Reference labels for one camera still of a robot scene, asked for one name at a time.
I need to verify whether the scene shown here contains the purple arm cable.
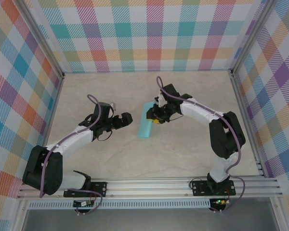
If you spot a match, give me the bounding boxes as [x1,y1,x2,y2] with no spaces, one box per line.
[39,94,104,216]
[156,76,246,214]

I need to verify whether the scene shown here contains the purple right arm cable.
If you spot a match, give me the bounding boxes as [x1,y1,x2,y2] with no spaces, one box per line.
[156,76,246,214]

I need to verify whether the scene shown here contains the aluminium mounting rail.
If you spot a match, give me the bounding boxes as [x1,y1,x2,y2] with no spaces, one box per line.
[16,177,284,199]

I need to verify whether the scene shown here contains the aluminium right side rail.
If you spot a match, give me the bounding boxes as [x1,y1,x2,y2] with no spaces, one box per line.
[230,69,267,178]

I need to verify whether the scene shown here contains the thin black right gripper wire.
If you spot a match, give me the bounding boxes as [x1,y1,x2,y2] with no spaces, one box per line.
[169,112,184,121]

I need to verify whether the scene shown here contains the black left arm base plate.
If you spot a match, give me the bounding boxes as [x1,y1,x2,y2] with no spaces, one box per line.
[63,181,108,198]

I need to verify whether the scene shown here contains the aluminium right corner post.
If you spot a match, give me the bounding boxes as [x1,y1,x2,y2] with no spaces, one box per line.
[230,0,279,75]

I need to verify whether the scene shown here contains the thin black gripper wire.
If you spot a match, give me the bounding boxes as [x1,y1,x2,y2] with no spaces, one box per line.
[97,131,114,142]
[169,112,184,121]

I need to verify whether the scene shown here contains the red black power wires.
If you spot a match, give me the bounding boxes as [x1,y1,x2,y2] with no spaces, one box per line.
[89,189,99,205]
[224,187,233,204]

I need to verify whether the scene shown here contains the black left circuit board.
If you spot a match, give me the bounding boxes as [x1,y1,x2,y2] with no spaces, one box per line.
[73,200,94,208]

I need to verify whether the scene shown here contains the grey metal sheet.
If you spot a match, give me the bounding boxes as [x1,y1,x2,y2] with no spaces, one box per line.
[21,208,280,231]

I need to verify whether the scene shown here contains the teal paper sheet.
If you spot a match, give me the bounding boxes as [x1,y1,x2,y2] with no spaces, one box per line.
[136,101,157,140]

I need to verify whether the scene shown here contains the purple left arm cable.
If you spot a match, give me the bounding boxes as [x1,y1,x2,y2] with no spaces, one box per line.
[39,94,104,216]

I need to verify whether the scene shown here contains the aluminium corner post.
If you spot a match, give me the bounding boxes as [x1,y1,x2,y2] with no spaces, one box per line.
[18,0,65,79]
[230,0,279,75]

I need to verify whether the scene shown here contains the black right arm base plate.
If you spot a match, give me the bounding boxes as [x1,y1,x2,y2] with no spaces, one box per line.
[191,180,236,197]

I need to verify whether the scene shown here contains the thin black left gripper wire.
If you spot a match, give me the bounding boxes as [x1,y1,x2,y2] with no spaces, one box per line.
[97,131,114,142]

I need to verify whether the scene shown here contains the perforated metal cable tray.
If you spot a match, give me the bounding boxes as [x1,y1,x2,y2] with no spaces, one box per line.
[26,201,214,209]

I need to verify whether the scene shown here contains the aluminium left corner post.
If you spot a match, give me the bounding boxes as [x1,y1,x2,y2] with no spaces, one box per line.
[18,0,65,79]

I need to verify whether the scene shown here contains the red black left power wires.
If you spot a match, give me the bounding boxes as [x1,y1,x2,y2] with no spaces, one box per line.
[89,189,99,205]

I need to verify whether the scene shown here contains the red black right power wires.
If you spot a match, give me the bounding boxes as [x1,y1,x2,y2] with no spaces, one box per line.
[224,187,233,204]

